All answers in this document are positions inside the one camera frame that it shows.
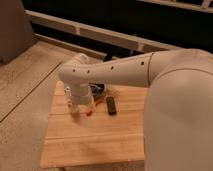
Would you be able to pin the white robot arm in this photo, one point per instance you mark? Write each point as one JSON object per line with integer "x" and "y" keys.
{"x": 178, "y": 109}

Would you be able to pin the dark blue object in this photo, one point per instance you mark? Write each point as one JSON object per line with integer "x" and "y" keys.
{"x": 97, "y": 90}

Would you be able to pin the black remote control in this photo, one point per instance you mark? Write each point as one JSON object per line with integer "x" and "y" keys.
{"x": 111, "y": 107}

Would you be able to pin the small orange object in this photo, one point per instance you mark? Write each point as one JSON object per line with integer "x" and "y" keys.
{"x": 91, "y": 109}

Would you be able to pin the wooden butcher block table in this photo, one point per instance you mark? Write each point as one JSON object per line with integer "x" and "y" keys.
{"x": 99, "y": 138}

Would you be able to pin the grey couch corner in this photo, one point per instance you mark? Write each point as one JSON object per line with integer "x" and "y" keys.
{"x": 16, "y": 33}

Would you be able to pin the white window frame rail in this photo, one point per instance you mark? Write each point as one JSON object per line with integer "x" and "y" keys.
{"x": 121, "y": 40}

